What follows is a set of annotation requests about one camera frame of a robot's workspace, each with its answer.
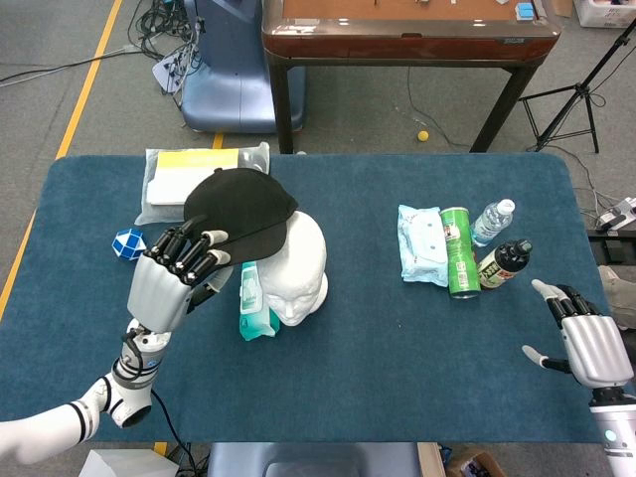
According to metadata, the white storage box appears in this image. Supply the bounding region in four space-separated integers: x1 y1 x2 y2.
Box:
573 0 636 29

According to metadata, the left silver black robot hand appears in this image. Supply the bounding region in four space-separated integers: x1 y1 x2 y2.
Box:
126 214 234 335

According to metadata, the black tripod stand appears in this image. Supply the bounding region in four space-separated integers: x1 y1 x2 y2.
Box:
518 19 636 154

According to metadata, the green chips can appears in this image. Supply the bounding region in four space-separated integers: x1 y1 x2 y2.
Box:
439 206 482 301

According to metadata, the white power strip with plugs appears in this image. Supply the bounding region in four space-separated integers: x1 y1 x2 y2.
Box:
151 49 200 94

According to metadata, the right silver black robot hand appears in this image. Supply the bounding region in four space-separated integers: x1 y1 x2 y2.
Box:
521 278 636 390

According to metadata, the black baseball cap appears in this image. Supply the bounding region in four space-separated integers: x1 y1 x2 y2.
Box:
183 167 300 267

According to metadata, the tangled black cable bundle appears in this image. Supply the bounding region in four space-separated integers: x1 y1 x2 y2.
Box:
127 0 208 61

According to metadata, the white grey power strip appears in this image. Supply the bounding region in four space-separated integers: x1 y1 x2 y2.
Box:
594 196 636 233

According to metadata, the white foam mannequin head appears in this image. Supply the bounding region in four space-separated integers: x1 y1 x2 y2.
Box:
257 211 330 328

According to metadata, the open cardboard box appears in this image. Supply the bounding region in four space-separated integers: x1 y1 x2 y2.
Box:
444 449 508 477

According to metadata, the grey beige shoe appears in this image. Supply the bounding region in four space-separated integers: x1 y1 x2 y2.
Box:
597 264 636 327

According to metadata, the blue-grey robot chassis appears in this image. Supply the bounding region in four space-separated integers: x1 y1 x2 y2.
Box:
206 441 423 477

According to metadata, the blue robot base with column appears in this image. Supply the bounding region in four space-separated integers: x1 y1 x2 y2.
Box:
180 0 308 134

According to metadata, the white paper sheet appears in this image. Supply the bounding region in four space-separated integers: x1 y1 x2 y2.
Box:
78 449 178 477

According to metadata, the clear bag with yellow-white packet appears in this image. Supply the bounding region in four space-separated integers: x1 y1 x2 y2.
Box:
133 141 271 227

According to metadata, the light blue wet wipes pack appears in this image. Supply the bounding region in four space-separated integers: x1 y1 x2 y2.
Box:
397 204 449 289

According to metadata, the green wet wipes pack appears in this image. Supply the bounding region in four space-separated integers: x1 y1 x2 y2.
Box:
238 261 282 343

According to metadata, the clear water bottle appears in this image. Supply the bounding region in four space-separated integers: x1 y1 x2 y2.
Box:
470 198 517 248

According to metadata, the brown mahjong table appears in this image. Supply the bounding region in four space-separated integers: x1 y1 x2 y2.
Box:
261 0 562 154

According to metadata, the blue felt table mat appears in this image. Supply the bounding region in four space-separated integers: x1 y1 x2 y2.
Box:
0 152 620 444

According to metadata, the black-capped drink bottle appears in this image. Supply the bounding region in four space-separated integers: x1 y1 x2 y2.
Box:
477 238 534 290

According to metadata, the blue white snake cube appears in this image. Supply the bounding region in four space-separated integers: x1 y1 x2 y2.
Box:
111 228 149 261

